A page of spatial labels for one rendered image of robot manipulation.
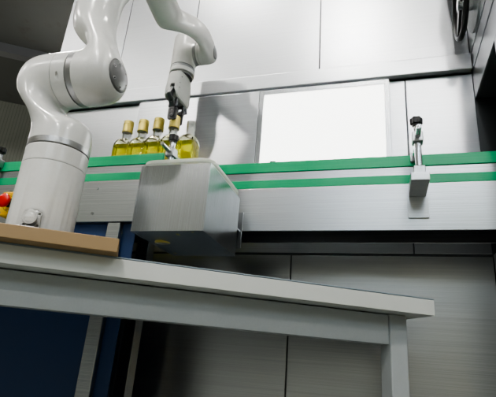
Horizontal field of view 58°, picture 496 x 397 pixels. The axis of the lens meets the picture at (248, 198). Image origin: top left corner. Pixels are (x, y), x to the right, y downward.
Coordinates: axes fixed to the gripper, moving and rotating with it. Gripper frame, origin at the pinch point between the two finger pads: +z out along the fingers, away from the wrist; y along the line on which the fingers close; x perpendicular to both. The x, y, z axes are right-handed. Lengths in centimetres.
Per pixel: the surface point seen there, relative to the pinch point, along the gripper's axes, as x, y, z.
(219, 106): 9.9, -12.4, -10.7
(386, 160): 66, 4, 21
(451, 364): 80, -15, 70
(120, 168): -7.7, 13.0, 24.0
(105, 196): -9.2, 15.1, 33.6
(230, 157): 16.0, -12.4, 9.8
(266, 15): 24, -15, -52
